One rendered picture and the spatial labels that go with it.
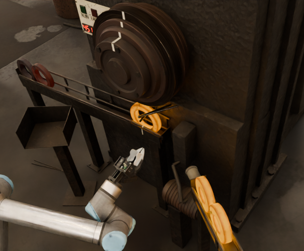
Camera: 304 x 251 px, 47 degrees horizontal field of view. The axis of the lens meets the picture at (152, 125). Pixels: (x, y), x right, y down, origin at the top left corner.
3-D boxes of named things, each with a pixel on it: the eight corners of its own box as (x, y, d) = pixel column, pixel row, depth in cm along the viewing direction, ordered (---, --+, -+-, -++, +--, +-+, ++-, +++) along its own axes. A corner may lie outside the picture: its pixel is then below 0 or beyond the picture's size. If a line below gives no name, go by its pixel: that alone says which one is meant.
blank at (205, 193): (201, 168, 149) (194, 170, 149) (216, 194, 137) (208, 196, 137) (202, 191, 159) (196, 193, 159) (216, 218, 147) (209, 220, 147)
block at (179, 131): (185, 150, 186) (184, 117, 169) (198, 157, 182) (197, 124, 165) (173, 163, 180) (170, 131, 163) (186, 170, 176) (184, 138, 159)
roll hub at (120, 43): (108, 81, 166) (95, 29, 147) (154, 102, 152) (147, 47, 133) (100, 87, 163) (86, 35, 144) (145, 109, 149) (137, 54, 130)
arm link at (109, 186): (119, 201, 156) (104, 190, 161) (125, 192, 157) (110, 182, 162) (111, 194, 149) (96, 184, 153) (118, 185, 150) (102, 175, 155)
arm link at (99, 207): (99, 222, 156) (81, 209, 155) (116, 199, 159) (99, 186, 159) (101, 225, 147) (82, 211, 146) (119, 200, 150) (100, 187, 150)
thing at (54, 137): (62, 181, 250) (27, 106, 200) (98, 181, 247) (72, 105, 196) (55, 205, 236) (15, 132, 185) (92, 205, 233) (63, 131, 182)
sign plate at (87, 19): (85, 30, 186) (77, -3, 174) (121, 43, 173) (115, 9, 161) (82, 32, 185) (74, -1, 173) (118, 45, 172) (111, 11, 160)
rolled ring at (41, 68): (43, 68, 218) (47, 65, 220) (27, 62, 229) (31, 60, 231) (54, 92, 230) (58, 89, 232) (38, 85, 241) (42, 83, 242)
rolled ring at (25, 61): (27, 62, 229) (31, 60, 231) (12, 57, 240) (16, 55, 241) (38, 85, 241) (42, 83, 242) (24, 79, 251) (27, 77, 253)
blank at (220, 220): (216, 194, 138) (208, 196, 137) (233, 225, 126) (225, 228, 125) (216, 218, 147) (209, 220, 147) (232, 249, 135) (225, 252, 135)
